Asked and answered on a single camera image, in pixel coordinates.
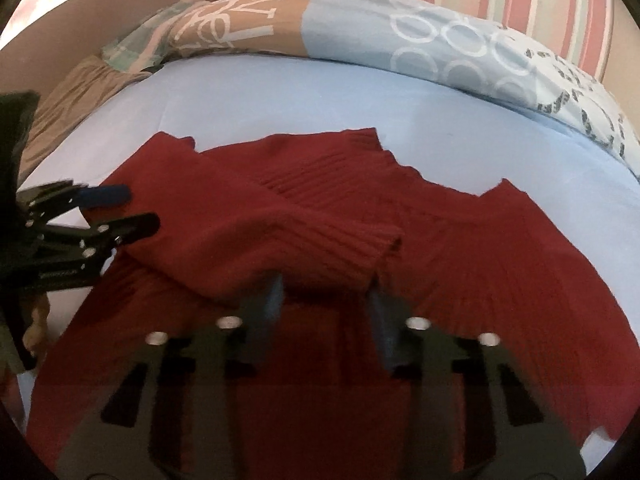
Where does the dark red knit sweater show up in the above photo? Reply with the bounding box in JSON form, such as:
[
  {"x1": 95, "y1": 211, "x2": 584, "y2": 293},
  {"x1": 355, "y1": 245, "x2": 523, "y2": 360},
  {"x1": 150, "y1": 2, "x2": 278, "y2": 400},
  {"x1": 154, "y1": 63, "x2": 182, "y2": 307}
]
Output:
[{"x1": 26, "y1": 129, "x2": 639, "y2": 479}]

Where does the person's left hand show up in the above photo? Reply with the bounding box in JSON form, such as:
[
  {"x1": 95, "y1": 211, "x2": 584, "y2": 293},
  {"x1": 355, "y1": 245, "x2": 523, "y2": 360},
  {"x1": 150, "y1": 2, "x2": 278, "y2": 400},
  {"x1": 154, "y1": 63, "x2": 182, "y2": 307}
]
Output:
[{"x1": 23, "y1": 295, "x2": 50, "y2": 356}]

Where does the brown bed skirt fabric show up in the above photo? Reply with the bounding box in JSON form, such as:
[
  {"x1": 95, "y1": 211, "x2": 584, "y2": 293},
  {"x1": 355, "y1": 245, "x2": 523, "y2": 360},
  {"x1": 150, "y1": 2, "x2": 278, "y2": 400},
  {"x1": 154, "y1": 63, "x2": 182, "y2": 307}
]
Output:
[{"x1": 18, "y1": 55, "x2": 152, "y2": 184}]

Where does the brown headboard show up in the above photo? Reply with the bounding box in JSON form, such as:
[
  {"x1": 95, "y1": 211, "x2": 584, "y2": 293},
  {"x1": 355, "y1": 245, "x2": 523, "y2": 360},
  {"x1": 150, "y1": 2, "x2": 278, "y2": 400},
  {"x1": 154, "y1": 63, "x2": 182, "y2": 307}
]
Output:
[{"x1": 1, "y1": 0, "x2": 178, "y2": 96}]

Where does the light blue bed quilt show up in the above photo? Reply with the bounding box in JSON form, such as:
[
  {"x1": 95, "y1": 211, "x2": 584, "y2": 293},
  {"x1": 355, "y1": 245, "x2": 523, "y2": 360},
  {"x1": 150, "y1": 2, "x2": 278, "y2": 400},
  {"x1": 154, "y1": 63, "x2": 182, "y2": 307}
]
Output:
[{"x1": 26, "y1": 54, "x2": 639, "y2": 479}]

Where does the patterned blue tan pillow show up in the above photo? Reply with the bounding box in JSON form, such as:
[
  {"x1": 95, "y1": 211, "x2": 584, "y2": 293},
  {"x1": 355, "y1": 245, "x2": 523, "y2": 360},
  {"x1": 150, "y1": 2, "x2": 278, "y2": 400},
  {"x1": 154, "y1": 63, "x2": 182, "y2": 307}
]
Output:
[{"x1": 102, "y1": 0, "x2": 639, "y2": 174}]

